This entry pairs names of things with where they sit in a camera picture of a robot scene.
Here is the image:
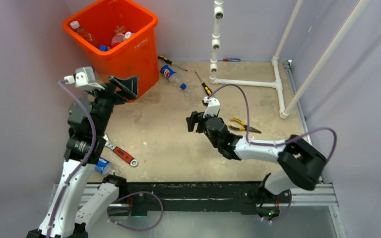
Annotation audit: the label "loose blue bottle cap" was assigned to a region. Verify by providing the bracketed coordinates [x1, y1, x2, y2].
[180, 83, 187, 90]

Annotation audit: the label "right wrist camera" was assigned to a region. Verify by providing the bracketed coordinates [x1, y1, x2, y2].
[202, 96, 220, 118]

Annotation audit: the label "Pepsi bottle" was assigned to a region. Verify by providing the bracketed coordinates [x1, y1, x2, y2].
[160, 64, 179, 82]

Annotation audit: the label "black yellow short screwdriver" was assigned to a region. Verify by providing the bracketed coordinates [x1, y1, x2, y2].
[195, 71, 212, 96]

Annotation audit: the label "black yellow long screwdriver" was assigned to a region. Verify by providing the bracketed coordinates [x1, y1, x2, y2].
[157, 55, 188, 72]

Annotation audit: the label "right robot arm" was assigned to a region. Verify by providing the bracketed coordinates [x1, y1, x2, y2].
[186, 112, 327, 202]

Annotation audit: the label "red cap bottle in bin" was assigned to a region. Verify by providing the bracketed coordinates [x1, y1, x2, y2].
[111, 33, 125, 48]

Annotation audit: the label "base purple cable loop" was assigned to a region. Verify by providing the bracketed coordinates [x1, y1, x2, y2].
[106, 191, 164, 233]

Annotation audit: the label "red blue small screwdriver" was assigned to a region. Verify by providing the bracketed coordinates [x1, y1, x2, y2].
[220, 58, 241, 62]

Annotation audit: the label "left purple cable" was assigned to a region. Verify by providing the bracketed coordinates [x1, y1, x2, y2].
[46, 79, 97, 238]

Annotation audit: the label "orange plastic bin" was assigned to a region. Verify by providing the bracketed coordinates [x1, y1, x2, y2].
[62, 0, 159, 97]

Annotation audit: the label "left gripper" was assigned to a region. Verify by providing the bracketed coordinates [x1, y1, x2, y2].
[87, 74, 137, 135]

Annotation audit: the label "red adjustable wrench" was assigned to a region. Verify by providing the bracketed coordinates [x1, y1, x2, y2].
[103, 134, 138, 167]

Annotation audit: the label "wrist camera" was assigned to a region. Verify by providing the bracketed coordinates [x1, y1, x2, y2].
[202, 96, 220, 118]
[63, 66, 105, 92]

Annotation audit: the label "yellow black pliers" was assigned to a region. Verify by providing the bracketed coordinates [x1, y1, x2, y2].
[227, 118, 262, 134]

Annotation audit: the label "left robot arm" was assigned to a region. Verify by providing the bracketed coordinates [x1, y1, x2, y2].
[27, 74, 139, 238]

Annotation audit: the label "aluminium frame rail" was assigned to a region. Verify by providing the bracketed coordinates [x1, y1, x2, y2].
[282, 60, 338, 207]

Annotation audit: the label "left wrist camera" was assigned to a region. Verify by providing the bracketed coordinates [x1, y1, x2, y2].
[63, 66, 105, 92]

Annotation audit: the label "blue cap bottle in bin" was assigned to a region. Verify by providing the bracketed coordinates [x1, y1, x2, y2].
[99, 45, 111, 52]

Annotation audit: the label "white PVC pipe frame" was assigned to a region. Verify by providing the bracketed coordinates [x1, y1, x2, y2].
[209, 0, 370, 119]

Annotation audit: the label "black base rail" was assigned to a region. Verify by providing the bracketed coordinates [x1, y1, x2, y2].
[96, 174, 293, 217]

